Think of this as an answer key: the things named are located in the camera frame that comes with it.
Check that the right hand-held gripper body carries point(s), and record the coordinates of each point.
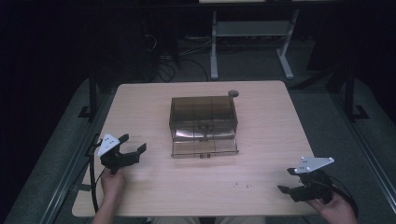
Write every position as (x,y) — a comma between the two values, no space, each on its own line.
(314,186)

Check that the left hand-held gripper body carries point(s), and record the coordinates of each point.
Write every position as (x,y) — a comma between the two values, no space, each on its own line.
(120,158)

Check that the brown transparent drawer box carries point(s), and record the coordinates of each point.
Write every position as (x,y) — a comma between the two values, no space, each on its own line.
(202,118)

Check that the person's left hand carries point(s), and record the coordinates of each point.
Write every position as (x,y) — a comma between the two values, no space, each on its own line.
(112,186)

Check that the person's right hand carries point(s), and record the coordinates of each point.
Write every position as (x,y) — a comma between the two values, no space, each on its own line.
(337,211)

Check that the black metal stand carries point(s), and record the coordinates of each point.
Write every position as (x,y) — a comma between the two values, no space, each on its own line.
(91,93)
(350,93)

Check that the white metal desk frame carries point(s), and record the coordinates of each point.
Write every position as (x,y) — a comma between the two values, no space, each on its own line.
(252,28)

